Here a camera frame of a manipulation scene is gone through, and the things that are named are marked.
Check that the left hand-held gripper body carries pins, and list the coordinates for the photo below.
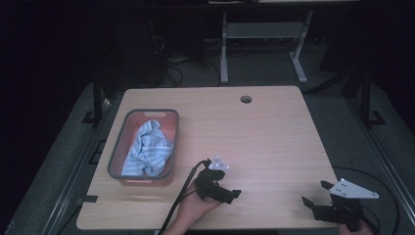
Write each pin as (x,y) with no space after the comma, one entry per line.
(208,186)

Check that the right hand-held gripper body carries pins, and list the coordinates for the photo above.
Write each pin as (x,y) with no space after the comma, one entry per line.
(342,209)

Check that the person's right hand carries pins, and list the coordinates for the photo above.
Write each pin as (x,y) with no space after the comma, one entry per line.
(354,230)

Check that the person's left hand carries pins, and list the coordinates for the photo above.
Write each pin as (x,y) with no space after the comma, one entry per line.
(192,209)

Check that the blue striped cloth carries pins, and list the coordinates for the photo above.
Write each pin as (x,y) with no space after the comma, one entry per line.
(147,153)

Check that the pink basket with grey rim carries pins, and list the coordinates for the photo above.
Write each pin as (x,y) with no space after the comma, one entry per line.
(118,153)

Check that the white metal stand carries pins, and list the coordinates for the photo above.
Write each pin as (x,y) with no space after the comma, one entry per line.
(261,31)

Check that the aluminium frame rail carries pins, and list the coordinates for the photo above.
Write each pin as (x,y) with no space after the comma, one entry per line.
(388,163)
(75,173)

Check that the black upright post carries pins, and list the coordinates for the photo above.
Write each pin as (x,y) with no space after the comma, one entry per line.
(97,98)
(366,98)

